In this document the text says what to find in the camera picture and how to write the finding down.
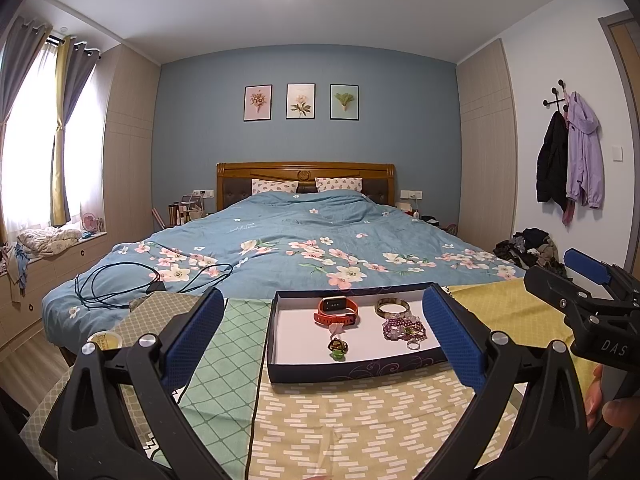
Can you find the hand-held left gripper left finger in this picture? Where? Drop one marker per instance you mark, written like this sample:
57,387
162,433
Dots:
197,337

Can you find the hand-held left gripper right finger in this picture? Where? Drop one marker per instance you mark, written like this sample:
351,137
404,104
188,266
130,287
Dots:
450,335

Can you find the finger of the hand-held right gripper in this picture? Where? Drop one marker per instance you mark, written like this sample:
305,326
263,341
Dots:
550,285
585,265

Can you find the amber bangle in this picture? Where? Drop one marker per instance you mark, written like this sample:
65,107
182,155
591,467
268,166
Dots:
378,310

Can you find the dark blue cardboard box tray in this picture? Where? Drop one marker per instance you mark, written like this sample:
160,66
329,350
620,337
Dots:
300,330

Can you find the amber pendant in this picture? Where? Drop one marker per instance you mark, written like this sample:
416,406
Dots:
337,346

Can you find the orange smartwatch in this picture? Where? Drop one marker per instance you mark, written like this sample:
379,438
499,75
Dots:
325,319

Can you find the person's right hand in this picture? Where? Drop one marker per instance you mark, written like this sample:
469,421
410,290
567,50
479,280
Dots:
622,412

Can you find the pile of dark clothes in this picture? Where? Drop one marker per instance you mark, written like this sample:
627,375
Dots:
530,250

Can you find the cup of yellow liquid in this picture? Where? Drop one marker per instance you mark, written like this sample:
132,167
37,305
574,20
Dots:
107,342

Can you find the black jacket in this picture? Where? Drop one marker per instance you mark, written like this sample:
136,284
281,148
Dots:
552,160

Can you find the purple jacket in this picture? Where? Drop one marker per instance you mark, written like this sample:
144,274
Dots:
582,150

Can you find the group of cosmetics bottles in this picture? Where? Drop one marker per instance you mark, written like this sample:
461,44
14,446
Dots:
182,212

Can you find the beige wardrobe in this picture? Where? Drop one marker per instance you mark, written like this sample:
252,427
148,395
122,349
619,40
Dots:
130,160
487,160

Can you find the window seat cabinet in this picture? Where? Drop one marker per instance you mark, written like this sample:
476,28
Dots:
60,275

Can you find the bed with floral duvet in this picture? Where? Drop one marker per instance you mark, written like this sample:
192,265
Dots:
300,220

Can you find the small pink fan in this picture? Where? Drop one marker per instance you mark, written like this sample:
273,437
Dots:
90,222

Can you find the wooden door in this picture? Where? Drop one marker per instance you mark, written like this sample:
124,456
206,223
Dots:
627,110

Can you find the spotted white pillow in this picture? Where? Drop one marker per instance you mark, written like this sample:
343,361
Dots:
337,184
275,186

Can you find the crumpled bedding pile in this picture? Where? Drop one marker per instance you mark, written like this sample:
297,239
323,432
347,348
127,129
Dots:
47,240

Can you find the blue cloth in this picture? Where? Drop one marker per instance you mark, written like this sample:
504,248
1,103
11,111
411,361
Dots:
20,265

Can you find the wooden bed headboard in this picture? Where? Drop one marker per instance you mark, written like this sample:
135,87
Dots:
305,170

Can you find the pink framed flower picture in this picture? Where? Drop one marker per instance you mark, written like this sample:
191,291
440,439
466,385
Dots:
257,103

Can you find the teal framed flower picture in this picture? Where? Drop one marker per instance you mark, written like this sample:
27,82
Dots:
345,101

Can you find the white framed flower picture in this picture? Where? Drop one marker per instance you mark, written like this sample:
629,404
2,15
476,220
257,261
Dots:
300,101

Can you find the grey and yellow curtain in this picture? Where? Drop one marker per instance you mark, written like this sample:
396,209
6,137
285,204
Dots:
62,110

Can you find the white light switch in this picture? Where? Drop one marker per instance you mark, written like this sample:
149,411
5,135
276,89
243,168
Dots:
617,153

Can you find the white wall socket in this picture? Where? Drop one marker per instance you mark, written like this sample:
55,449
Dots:
202,192
411,193

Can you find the black wall coat rack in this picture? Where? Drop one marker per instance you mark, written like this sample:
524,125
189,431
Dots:
557,102

